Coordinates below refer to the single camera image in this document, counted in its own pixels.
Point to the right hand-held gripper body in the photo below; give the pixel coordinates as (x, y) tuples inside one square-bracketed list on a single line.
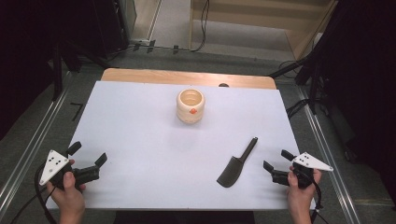
[(311, 161)]

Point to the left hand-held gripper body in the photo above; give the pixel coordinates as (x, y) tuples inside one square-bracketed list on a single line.
[(54, 165)]

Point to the black spatula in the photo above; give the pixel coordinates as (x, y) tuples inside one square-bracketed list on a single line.
[(232, 172)]

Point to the cream ceramic cup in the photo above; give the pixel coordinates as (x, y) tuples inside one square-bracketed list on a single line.
[(190, 112)]

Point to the person's right hand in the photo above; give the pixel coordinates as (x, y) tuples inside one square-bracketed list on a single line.
[(300, 196)]

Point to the person's left hand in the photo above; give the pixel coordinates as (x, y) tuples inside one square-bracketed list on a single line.
[(70, 199)]

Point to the white board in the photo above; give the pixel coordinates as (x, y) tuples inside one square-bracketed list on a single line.
[(155, 155)]

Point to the black metal stand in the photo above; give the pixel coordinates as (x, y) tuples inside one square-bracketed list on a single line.
[(57, 74)]

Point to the black stand leg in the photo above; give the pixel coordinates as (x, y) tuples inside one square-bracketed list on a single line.
[(286, 70)]

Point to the black curtain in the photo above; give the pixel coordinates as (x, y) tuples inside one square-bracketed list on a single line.
[(364, 77)]

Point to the wooden table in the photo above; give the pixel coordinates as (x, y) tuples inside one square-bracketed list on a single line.
[(174, 77)]

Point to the light wooden shelf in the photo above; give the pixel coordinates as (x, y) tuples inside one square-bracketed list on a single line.
[(299, 34)]

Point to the metal floor rail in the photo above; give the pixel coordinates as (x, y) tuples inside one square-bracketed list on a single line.
[(34, 137), (327, 149)]

